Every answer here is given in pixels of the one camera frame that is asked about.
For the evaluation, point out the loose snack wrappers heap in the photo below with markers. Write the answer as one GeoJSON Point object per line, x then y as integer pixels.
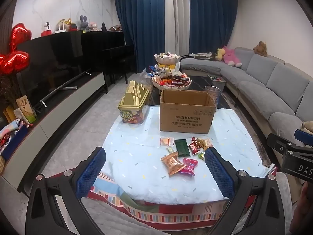
{"type": "Point", "coordinates": [154, 71]}

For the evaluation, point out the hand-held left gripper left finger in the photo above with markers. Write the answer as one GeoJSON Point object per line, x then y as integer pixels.
{"type": "Point", "coordinates": [90, 173]}

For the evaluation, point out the pink plush toy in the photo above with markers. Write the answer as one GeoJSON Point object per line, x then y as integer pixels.
{"type": "Point", "coordinates": [231, 56]}

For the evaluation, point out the black curved television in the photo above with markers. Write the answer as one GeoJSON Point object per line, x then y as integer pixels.
{"type": "Point", "coordinates": [49, 58]}

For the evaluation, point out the black metronome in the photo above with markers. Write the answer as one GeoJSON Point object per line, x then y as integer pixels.
{"type": "Point", "coordinates": [104, 27]}

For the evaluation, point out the white security camera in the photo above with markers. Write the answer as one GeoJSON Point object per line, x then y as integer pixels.
{"type": "Point", "coordinates": [47, 25]}

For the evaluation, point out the dark green snack packet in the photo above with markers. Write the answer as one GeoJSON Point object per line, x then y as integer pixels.
{"type": "Point", "coordinates": [182, 147]}

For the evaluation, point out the clear plastic jar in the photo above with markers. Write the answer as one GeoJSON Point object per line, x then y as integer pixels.
{"type": "Point", "coordinates": [212, 94]}

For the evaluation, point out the pink snack packet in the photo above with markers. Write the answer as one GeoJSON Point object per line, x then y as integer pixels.
{"type": "Point", "coordinates": [190, 165]}

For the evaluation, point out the small green candy packet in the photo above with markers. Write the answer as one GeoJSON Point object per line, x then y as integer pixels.
{"type": "Point", "coordinates": [201, 156]}

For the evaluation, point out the red gold foil candy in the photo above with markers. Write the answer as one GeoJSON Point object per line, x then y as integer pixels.
{"type": "Point", "coordinates": [194, 139]}

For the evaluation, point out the white tiered petal bowl stand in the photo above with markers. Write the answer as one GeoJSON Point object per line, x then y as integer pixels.
{"type": "Point", "coordinates": [167, 59]}

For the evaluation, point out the blue storage box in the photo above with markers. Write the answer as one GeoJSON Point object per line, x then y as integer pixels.
{"type": "Point", "coordinates": [14, 143]}

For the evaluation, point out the brown cardboard box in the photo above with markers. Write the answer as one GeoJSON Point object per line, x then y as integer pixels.
{"type": "Point", "coordinates": [183, 117]}

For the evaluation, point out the clear candy container gold lid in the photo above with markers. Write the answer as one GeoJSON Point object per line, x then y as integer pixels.
{"type": "Point", "coordinates": [133, 95]}

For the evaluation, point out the brown plush toy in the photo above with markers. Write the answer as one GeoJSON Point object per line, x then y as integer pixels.
{"type": "Point", "coordinates": [260, 49]}

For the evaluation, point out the beige paper gift bag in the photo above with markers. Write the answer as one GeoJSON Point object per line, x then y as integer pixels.
{"type": "Point", "coordinates": [22, 106]}

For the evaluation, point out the white sheer curtain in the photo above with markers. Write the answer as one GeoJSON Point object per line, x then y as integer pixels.
{"type": "Point", "coordinates": [177, 17]}

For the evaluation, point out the grey sectional sofa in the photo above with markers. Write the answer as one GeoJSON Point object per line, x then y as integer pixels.
{"type": "Point", "coordinates": [269, 78]}

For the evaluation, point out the clear bag of biscuits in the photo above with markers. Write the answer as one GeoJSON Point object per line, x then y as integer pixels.
{"type": "Point", "coordinates": [146, 80]}

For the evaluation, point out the red snack packet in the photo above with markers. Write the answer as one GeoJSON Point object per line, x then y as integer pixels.
{"type": "Point", "coordinates": [194, 147]}

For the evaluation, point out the pink doll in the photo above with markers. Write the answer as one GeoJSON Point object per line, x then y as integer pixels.
{"type": "Point", "coordinates": [93, 27]}

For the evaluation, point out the clear packet with orange snack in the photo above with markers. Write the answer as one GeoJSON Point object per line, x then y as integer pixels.
{"type": "Point", "coordinates": [166, 142]}

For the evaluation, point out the white frame stand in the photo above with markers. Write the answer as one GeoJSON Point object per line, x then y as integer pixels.
{"type": "Point", "coordinates": [61, 28]}

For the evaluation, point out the blue curtain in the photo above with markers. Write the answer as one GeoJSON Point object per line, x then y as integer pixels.
{"type": "Point", "coordinates": [139, 29]}
{"type": "Point", "coordinates": [212, 22]}

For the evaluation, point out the black upright piano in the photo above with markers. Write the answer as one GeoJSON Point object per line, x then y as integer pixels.
{"type": "Point", "coordinates": [107, 49]}

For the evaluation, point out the heap of small candies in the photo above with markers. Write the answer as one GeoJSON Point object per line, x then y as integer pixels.
{"type": "Point", "coordinates": [166, 53]}

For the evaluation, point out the grey box with coloured pieces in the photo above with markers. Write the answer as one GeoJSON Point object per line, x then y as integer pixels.
{"type": "Point", "coordinates": [216, 78]}

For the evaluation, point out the pile of wrapped snacks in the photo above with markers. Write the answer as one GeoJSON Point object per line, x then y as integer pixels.
{"type": "Point", "coordinates": [171, 79]}

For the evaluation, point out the small red box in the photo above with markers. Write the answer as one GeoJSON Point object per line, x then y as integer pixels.
{"type": "Point", "coordinates": [73, 27]}

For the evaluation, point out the brown items heap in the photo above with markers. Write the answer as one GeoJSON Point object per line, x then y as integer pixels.
{"type": "Point", "coordinates": [115, 28]}

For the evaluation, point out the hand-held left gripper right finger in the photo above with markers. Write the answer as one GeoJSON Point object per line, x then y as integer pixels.
{"type": "Point", "coordinates": [217, 173]}

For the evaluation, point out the beige snack packet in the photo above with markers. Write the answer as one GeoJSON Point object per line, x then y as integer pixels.
{"type": "Point", "coordinates": [205, 142]}

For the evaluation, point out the crumpled cloth pile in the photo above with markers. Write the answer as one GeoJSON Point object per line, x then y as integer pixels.
{"type": "Point", "coordinates": [203, 55]}

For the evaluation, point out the yellow plush toy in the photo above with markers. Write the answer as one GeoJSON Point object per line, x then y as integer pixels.
{"type": "Point", "coordinates": [220, 53]}

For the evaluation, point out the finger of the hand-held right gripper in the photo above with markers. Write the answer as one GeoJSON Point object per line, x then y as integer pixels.
{"type": "Point", "coordinates": [303, 137]}
{"type": "Point", "coordinates": [278, 143]}

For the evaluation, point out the red heart foil balloon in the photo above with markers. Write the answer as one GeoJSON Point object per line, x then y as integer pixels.
{"type": "Point", "coordinates": [20, 36]}
{"type": "Point", "coordinates": [13, 62]}

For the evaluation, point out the grey bunny plush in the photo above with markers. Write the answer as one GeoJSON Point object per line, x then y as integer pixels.
{"type": "Point", "coordinates": [84, 24]}

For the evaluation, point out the small pale green candy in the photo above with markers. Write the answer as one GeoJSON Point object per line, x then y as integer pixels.
{"type": "Point", "coordinates": [170, 149]}

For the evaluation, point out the grey television cabinet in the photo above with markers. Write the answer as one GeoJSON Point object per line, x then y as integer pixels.
{"type": "Point", "coordinates": [61, 117]}

